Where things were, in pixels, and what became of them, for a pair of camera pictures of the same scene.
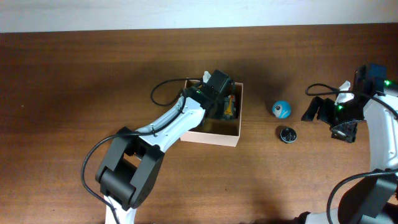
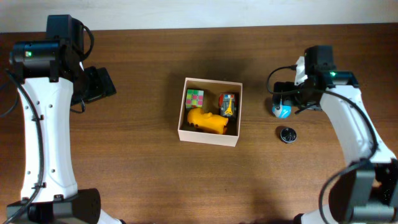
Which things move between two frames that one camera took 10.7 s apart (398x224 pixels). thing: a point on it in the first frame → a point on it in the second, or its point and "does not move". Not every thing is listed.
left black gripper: [220, 109] → [101, 83]
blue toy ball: [282, 109] does not move
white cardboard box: [217, 131] does not move
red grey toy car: [229, 108] does not move
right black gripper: [347, 134] → [286, 86]
